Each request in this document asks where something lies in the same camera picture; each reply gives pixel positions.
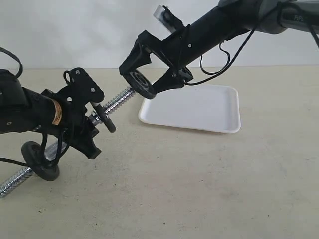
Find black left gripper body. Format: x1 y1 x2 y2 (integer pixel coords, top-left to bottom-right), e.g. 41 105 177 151
41 88 101 159

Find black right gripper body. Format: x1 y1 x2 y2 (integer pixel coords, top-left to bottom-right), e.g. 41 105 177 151
136 24 191 70

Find chrome threaded dumbbell bar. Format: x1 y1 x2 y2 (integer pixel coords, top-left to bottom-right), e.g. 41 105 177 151
0 87 136 199

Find black weight plate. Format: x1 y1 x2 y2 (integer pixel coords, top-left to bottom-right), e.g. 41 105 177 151
95 104 116 133
21 141 60 181
123 70 156 99

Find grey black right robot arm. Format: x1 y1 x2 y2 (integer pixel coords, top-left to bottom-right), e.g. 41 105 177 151
119 0 319 99

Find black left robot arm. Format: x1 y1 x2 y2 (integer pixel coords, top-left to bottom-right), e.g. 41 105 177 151
0 68 104 159

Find white plastic tray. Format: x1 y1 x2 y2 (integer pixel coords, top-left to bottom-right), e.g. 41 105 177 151
138 84 241 134

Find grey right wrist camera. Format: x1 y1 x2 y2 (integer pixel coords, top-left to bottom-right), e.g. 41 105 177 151
153 5 184 33

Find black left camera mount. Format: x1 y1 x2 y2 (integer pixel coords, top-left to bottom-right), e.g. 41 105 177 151
60 67 105 104

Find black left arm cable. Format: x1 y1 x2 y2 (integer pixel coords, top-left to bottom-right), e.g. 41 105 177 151
0 47 73 170

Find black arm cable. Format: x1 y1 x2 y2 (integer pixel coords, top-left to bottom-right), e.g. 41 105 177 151
174 0 319 87
0 47 73 170

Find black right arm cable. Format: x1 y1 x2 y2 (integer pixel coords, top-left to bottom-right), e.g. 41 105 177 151
174 0 319 87

